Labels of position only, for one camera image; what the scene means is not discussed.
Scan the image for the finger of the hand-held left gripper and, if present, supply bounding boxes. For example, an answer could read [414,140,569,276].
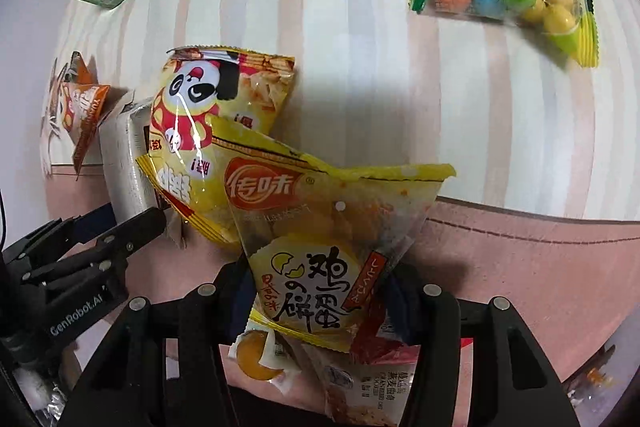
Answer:
[20,208,169,294]
[0,203,119,269]

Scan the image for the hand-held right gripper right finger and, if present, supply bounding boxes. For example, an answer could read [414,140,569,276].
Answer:
[382,264,583,427]

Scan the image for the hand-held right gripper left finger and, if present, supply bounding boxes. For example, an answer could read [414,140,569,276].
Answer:
[57,256,252,427]

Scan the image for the yellow egg biscuit packet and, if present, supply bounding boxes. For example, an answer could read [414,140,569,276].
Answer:
[210,114,457,354]

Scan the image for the yellow panda snack packet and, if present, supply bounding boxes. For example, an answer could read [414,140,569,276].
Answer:
[136,47,297,248]

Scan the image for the red snack packet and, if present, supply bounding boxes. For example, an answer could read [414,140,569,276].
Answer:
[350,307,426,365]

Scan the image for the clear braised egg packet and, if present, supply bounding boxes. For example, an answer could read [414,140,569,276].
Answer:
[227,327,301,395]

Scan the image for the oat cookie packet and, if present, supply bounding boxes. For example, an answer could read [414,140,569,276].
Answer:
[305,342,421,427]

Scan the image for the orange and white snack packet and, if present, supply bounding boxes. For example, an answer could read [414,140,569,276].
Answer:
[61,81,112,180]

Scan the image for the striped blanket with cat print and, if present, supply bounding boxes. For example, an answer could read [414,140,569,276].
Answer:
[30,0,640,388]

